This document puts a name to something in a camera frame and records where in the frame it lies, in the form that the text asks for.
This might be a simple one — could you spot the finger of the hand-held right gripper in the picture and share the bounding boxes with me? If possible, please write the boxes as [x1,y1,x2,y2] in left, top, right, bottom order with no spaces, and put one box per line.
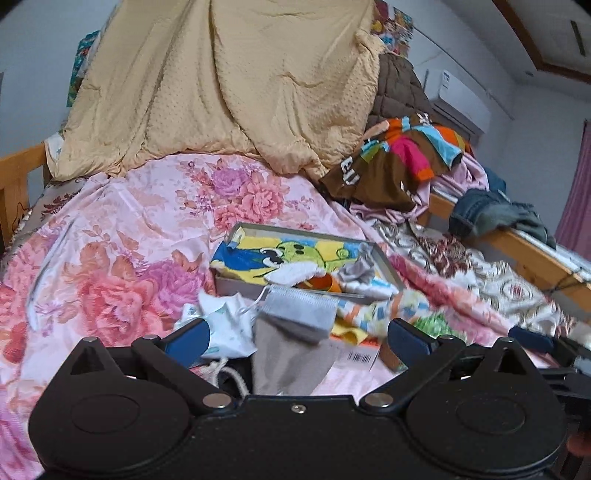
[508,325,591,370]

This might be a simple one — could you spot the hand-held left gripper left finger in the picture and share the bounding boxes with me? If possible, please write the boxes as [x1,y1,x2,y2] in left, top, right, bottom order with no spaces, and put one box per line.
[60,318,236,415]

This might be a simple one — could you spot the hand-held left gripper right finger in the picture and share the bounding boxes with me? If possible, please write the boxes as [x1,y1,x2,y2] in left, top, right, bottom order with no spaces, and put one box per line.
[358,318,539,415]

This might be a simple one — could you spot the pastel striped towel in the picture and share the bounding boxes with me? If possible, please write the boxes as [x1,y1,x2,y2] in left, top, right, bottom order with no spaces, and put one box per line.
[330,288,432,347]

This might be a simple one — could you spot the black pouch with rope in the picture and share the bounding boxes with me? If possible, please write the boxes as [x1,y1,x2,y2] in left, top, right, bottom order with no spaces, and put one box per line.
[205,355,254,400]

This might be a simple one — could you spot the grey white cloth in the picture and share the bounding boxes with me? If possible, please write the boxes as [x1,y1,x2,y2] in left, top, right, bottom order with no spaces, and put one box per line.
[335,242,377,294]

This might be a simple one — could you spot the grey drawstring pouch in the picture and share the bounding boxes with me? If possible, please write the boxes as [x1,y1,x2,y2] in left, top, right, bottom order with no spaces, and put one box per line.
[252,318,345,398]

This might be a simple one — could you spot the grey face mask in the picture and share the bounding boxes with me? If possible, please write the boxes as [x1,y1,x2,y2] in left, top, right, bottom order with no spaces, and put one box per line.
[252,284,340,344]

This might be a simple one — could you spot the white and orange sock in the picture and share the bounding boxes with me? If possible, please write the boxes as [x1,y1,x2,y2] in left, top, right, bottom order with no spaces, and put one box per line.
[265,263,345,294]

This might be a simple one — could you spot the grey shallow box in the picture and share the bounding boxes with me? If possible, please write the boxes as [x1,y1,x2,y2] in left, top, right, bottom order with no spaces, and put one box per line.
[210,222,407,308]

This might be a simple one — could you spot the white printed face mask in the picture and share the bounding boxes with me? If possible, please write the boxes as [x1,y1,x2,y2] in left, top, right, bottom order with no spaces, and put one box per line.
[182,293,259,361]

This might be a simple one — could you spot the white flat packet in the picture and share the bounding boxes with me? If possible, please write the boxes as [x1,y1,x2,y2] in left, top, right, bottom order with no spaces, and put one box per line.
[318,344,386,398]

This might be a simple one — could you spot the grey green garment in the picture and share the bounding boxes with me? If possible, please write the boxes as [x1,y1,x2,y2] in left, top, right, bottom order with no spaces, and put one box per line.
[499,202,557,250]

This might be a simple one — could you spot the pink floral bedsheet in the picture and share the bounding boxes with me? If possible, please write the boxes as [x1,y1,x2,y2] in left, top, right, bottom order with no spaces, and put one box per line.
[0,154,568,480]

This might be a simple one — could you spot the blue jeans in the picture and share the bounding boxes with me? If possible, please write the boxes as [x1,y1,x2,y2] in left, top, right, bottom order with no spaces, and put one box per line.
[449,189,513,238]

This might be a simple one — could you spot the pink curtain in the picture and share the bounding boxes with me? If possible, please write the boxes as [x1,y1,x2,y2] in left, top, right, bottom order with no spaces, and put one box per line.
[554,120,591,264]

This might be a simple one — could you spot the teal blue cloth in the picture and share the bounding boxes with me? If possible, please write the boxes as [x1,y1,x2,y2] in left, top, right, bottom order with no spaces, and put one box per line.
[485,168,509,192]

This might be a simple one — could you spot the brown colourful striped shirt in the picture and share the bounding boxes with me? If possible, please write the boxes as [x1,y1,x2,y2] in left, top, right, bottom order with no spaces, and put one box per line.
[321,113,474,210]

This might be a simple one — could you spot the lilac pink cloth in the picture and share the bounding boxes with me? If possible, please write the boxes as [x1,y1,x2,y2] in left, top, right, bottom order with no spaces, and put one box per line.
[351,152,490,227]

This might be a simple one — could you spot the brown quilted jacket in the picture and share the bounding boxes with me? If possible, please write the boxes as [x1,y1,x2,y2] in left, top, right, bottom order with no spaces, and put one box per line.
[367,53,437,130]

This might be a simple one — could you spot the white air conditioner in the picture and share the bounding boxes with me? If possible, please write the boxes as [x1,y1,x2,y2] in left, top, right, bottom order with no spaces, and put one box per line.
[422,69,490,134]

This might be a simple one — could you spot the beige quilt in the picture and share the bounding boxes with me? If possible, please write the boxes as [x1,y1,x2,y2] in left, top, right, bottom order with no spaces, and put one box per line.
[48,0,386,183]

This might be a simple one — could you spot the plain wooden bed rail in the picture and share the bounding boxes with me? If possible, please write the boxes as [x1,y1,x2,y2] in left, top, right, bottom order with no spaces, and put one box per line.
[427,191,591,315]

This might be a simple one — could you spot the wooden slatted bed rail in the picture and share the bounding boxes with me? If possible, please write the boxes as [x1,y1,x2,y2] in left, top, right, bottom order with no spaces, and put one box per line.
[0,143,51,252]

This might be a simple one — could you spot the teal wall poster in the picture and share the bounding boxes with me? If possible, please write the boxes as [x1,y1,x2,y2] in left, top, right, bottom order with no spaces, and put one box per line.
[67,30,100,107]

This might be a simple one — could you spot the brown wooden frame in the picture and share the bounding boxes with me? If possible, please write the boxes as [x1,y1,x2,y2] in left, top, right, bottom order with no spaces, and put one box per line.
[492,0,591,86]

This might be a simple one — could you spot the colourful wall poster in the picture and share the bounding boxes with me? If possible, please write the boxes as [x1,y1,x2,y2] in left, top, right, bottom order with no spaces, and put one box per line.
[374,0,414,58]

